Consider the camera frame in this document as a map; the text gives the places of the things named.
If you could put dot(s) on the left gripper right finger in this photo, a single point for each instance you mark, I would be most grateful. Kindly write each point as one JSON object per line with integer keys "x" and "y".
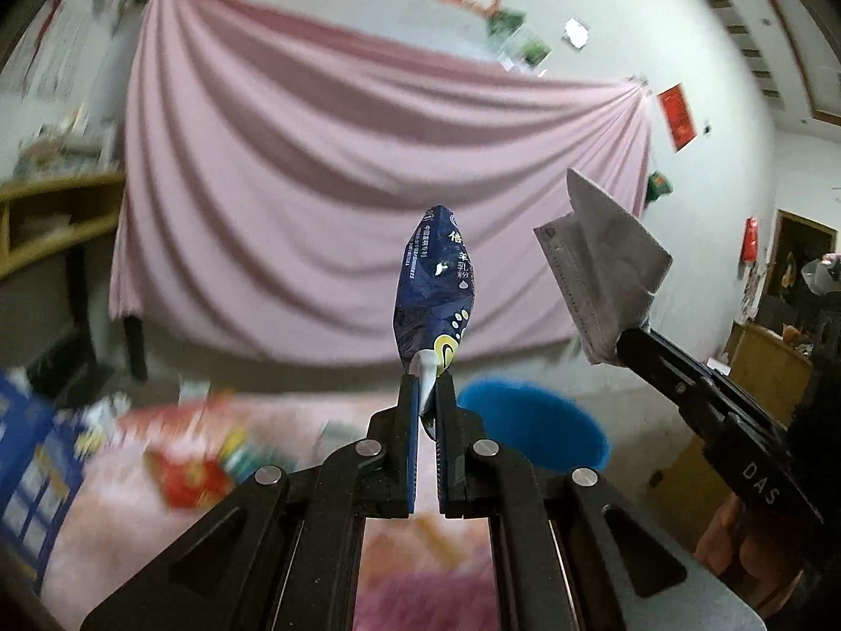
{"x": 477, "y": 476}

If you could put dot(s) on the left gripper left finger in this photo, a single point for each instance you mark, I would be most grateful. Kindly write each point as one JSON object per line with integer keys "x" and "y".
{"x": 376, "y": 476}

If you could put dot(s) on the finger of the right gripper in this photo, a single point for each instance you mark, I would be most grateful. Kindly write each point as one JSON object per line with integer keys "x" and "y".
{"x": 685, "y": 381}

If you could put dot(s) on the red snack packet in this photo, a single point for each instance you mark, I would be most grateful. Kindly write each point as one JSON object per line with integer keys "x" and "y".
{"x": 189, "y": 469}

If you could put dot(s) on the blue snack wrapper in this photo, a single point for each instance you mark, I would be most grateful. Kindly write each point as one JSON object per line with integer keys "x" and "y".
{"x": 433, "y": 304}

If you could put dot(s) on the right hand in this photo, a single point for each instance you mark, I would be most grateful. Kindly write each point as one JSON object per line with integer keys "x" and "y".
{"x": 746, "y": 558}

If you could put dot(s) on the wooden cabinet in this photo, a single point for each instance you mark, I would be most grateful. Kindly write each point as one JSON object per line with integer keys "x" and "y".
{"x": 786, "y": 333}

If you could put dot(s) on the blue plastic bucket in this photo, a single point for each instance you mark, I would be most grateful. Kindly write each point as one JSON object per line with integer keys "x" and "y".
{"x": 551, "y": 431}

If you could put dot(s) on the floral pink blanket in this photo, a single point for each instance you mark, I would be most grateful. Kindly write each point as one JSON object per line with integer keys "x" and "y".
{"x": 422, "y": 573}

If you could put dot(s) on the red hanging firecracker ornament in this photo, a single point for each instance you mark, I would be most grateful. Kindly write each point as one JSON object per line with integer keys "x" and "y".
{"x": 749, "y": 246}

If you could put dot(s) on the pink hanging sheet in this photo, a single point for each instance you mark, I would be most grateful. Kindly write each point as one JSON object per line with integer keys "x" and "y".
{"x": 276, "y": 167}

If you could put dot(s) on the green photo posters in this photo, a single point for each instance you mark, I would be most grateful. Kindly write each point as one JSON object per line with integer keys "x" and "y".
{"x": 515, "y": 45}

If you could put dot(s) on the wooden shelf desk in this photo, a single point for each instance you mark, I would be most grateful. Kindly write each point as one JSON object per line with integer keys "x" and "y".
{"x": 57, "y": 240}

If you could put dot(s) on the green wall ornament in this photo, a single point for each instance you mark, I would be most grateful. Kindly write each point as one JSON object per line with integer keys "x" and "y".
{"x": 658, "y": 186}

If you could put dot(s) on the red paper wall poster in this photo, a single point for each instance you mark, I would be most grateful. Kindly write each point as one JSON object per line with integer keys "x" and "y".
{"x": 677, "y": 116}

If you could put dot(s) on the small silver wall sticker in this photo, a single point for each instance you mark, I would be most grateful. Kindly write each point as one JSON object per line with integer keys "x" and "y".
{"x": 576, "y": 34}

